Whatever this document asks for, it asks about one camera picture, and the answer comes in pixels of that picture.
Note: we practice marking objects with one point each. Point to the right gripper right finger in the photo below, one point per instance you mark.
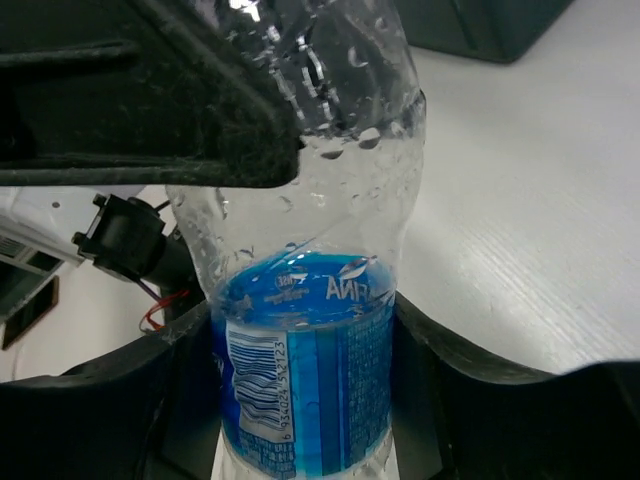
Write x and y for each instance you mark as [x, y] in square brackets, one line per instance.
[462, 412]

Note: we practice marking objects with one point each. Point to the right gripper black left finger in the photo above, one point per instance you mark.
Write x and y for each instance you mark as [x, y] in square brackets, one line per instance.
[148, 410]

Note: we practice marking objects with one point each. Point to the clear bottle blue label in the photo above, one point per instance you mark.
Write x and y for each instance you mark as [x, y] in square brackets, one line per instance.
[301, 279]

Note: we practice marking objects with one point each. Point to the dark green plastic bin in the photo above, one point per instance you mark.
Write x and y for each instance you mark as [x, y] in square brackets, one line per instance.
[497, 31]

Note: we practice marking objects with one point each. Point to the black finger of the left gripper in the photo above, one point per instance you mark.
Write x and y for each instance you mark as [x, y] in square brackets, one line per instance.
[135, 92]

